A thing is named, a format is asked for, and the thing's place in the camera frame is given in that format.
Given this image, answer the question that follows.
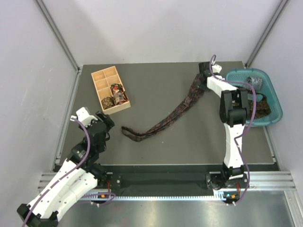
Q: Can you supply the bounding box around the dark purple patterned tie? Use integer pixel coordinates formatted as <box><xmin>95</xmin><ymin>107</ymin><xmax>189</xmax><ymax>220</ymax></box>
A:
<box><xmin>121</xmin><ymin>73</ymin><xmax>204</xmax><ymax>142</ymax></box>

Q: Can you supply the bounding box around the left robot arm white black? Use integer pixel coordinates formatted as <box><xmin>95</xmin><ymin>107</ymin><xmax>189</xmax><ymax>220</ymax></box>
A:
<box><xmin>17</xmin><ymin>107</ymin><xmax>115</xmax><ymax>227</ymax></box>

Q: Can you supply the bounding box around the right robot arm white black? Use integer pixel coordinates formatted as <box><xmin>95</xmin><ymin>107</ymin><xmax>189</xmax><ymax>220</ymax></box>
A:
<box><xmin>198</xmin><ymin>61</ymin><xmax>250</xmax><ymax>190</ymax></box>

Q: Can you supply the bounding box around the brown patterned rolled tie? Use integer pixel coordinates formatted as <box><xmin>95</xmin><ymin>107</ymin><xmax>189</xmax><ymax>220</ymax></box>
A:
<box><xmin>101</xmin><ymin>96</ymin><xmax>115</xmax><ymax>110</ymax></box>

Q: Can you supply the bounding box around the colourful rolled tie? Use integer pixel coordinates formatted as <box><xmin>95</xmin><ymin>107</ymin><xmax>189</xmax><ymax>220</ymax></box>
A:
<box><xmin>110</xmin><ymin>83</ymin><xmax>128</xmax><ymax>105</ymax></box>

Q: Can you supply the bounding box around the wooden compartment box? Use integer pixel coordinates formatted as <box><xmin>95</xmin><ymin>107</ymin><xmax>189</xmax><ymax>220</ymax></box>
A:
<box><xmin>91</xmin><ymin>66</ymin><xmax>131</xmax><ymax>115</ymax></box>

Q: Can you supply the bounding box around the teal plastic basket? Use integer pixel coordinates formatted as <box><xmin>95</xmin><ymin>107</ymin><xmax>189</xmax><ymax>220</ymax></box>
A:
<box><xmin>226</xmin><ymin>69</ymin><xmax>283</xmax><ymax>127</ymax></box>

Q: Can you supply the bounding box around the grey patterned tie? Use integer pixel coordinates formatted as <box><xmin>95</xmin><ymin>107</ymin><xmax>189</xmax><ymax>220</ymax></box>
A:
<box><xmin>246</xmin><ymin>77</ymin><xmax>263</xmax><ymax>91</ymax></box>

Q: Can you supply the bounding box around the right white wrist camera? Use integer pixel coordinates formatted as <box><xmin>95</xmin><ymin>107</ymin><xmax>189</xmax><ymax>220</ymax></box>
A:
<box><xmin>211</xmin><ymin>64</ymin><xmax>222</xmax><ymax>74</ymax></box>

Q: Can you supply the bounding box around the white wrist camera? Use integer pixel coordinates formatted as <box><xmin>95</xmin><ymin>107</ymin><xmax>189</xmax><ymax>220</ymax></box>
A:
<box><xmin>70</xmin><ymin>107</ymin><xmax>98</xmax><ymax>127</ymax></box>
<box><xmin>211</xmin><ymin>64</ymin><xmax>222</xmax><ymax>74</ymax></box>

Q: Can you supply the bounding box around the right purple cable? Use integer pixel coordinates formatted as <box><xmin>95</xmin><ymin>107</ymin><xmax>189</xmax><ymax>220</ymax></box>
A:
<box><xmin>210</xmin><ymin>54</ymin><xmax>258</xmax><ymax>206</ymax></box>

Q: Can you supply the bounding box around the purple cable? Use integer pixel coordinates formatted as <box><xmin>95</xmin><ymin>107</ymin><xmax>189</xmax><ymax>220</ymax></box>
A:
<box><xmin>210</xmin><ymin>54</ymin><xmax>258</xmax><ymax>206</ymax></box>
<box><xmin>22</xmin><ymin>117</ymin><xmax>116</xmax><ymax>227</ymax></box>

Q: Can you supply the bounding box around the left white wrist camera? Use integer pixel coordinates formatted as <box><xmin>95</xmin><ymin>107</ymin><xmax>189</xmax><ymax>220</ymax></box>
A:
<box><xmin>70</xmin><ymin>107</ymin><xmax>98</xmax><ymax>127</ymax></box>

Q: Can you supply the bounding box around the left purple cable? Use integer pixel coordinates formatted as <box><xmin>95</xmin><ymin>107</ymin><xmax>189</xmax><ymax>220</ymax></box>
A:
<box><xmin>22</xmin><ymin>117</ymin><xmax>116</xmax><ymax>227</ymax></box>

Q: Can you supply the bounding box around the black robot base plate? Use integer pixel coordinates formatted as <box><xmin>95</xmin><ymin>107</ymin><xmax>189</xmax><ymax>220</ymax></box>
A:
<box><xmin>103</xmin><ymin>165</ymin><xmax>248</xmax><ymax>197</ymax></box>

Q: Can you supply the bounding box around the right aluminium frame post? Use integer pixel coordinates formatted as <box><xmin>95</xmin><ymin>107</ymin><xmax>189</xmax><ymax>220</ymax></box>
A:
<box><xmin>244</xmin><ymin>0</ymin><xmax>290</xmax><ymax>68</ymax></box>

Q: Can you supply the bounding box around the aluminium frame post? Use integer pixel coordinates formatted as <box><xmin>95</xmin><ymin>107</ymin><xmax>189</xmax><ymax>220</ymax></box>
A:
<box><xmin>244</xmin><ymin>0</ymin><xmax>290</xmax><ymax>68</ymax></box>
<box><xmin>34</xmin><ymin>0</ymin><xmax>80</xmax><ymax>72</ymax></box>

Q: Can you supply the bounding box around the left aluminium frame post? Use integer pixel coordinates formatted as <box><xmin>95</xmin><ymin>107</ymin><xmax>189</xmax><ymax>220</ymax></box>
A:
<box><xmin>34</xmin><ymin>0</ymin><xmax>80</xmax><ymax>72</ymax></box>

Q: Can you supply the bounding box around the slotted cable duct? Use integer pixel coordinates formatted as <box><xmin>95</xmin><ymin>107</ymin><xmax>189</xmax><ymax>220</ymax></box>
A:
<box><xmin>78</xmin><ymin>191</ymin><xmax>240</xmax><ymax>201</ymax></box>

